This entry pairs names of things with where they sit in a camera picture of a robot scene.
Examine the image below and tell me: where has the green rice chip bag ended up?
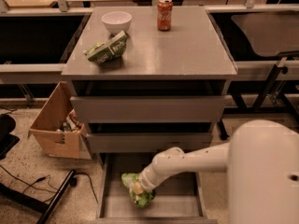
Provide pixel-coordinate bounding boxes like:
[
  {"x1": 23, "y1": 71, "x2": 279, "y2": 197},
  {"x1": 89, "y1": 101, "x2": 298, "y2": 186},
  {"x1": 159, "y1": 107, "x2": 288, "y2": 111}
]
[{"x1": 121, "y1": 173, "x2": 156, "y2": 208}]

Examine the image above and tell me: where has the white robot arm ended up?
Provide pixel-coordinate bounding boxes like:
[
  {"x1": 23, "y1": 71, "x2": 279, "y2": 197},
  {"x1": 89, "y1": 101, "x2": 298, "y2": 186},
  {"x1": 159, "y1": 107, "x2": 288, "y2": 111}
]
[{"x1": 133, "y1": 119, "x2": 299, "y2": 224}]

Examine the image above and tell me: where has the open bottom grey drawer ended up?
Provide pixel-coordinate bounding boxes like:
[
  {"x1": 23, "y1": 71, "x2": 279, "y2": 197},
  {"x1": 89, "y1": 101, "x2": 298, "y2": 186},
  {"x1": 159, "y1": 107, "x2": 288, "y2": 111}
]
[{"x1": 95, "y1": 153, "x2": 218, "y2": 224}]

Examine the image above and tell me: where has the middle grey drawer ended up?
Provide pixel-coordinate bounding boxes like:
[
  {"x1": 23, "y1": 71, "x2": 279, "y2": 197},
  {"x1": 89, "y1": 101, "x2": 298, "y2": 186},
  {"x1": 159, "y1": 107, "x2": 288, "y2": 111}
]
[{"x1": 87, "y1": 133, "x2": 212, "y2": 153}]

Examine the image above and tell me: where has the top grey drawer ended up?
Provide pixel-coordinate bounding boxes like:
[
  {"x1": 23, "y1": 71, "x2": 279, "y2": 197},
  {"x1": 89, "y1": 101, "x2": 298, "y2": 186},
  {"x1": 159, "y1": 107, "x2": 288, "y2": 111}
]
[{"x1": 71, "y1": 96, "x2": 224, "y2": 123}]

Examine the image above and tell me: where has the grey drawer cabinet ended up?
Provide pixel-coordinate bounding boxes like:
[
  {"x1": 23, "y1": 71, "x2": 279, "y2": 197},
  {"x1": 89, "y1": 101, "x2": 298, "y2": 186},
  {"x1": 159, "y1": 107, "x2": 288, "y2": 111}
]
[{"x1": 61, "y1": 6, "x2": 238, "y2": 224}]

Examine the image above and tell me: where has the green snack bag on counter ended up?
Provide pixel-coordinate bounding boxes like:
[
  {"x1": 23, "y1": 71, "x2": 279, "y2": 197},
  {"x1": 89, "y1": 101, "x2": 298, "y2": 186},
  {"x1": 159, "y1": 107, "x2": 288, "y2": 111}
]
[{"x1": 83, "y1": 31, "x2": 128, "y2": 64}]

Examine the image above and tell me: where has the black stand leg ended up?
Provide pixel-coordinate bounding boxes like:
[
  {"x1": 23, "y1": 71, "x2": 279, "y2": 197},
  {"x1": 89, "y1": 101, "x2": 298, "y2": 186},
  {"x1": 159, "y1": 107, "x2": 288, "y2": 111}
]
[{"x1": 0, "y1": 170, "x2": 76, "y2": 224}]

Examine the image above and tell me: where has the cardboard box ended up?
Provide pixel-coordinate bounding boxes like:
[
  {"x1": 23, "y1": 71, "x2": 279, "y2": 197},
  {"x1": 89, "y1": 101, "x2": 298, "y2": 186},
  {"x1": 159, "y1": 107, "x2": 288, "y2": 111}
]
[{"x1": 29, "y1": 82, "x2": 92, "y2": 160}]

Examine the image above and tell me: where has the black office chair base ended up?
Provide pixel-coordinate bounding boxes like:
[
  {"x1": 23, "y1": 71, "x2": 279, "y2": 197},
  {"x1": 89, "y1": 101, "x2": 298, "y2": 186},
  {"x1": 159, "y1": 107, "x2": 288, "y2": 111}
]
[{"x1": 0, "y1": 114, "x2": 20, "y2": 160}]

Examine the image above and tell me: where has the white bowl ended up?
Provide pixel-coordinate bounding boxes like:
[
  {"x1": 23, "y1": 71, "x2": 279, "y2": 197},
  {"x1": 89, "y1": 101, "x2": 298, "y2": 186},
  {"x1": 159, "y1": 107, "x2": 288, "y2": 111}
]
[{"x1": 102, "y1": 11, "x2": 133, "y2": 35}]

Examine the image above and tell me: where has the orange soda can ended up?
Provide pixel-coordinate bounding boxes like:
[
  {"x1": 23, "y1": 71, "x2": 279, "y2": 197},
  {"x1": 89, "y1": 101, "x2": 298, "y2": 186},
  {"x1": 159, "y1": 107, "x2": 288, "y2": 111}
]
[{"x1": 157, "y1": 0, "x2": 173, "y2": 31}]

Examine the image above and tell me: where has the grey chair seat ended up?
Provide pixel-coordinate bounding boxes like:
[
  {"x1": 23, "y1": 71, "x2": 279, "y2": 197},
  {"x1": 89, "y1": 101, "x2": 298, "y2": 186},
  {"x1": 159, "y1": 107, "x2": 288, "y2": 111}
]
[{"x1": 232, "y1": 11, "x2": 299, "y2": 57}]

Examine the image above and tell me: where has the black cable on floor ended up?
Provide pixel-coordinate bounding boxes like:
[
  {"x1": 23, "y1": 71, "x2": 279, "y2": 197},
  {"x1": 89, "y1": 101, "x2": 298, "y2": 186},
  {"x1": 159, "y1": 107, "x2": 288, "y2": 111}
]
[{"x1": 0, "y1": 164, "x2": 99, "y2": 205}]

